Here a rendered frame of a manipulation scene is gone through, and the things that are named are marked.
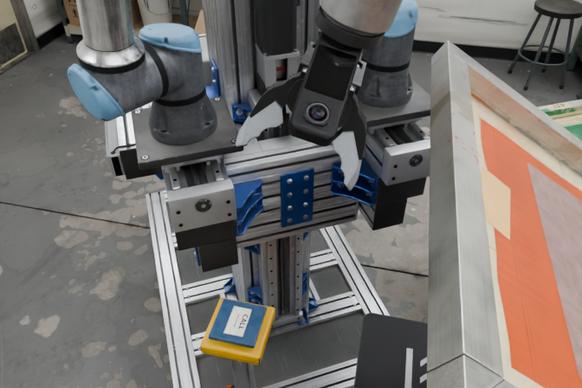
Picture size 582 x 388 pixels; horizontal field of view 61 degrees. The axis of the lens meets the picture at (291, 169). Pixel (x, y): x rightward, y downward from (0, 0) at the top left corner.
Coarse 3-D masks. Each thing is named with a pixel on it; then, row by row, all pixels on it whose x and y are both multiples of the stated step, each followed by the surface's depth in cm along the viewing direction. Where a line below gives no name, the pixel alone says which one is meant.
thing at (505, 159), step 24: (504, 144) 71; (504, 168) 66; (528, 168) 70; (528, 192) 65; (552, 192) 69; (576, 192) 75; (528, 216) 61; (552, 216) 64; (576, 216) 69; (552, 240) 60; (576, 240) 64; (576, 264) 59
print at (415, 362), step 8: (408, 352) 101; (416, 352) 101; (424, 352) 101; (408, 360) 99; (416, 360) 99; (424, 360) 99; (408, 368) 98; (416, 368) 98; (424, 368) 98; (408, 376) 97; (416, 376) 97; (424, 376) 97; (408, 384) 95; (416, 384) 95; (424, 384) 95
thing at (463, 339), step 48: (432, 96) 67; (480, 96) 76; (432, 144) 58; (576, 144) 78; (432, 192) 51; (480, 192) 50; (432, 240) 46; (480, 240) 44; (432, 288) 41; (480, 288) 39; (432, 336) 38; (480, 336) 36; (432, 384) 35; (480, 384) 33
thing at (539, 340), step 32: (512, 224) 57; (512, 256) 52; (544, 256) 56; (512, 288) 49; (544, 288) 52; (576, 288) 56; (512, 320) 45; (544, 320) 48; (576, 320) 51; (512, 352) 42; (544, 352) 45; (576, 352) 48; (544, 384) 42; (576, 384) 44
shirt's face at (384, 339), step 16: (368, 320) 107; (384, 320) 107; (400, 320) 107; (368, 336) 104; (384, 336) 104; (400, 336) 104; (416, 336) 104; (368, 352) 101; (384, 352) 101; (400, 352) 101; (368, 368) 98; (384, 368) 98; (400, 368) 98; (368, 384) 95; (384, 384) 95; (400, 384) 95
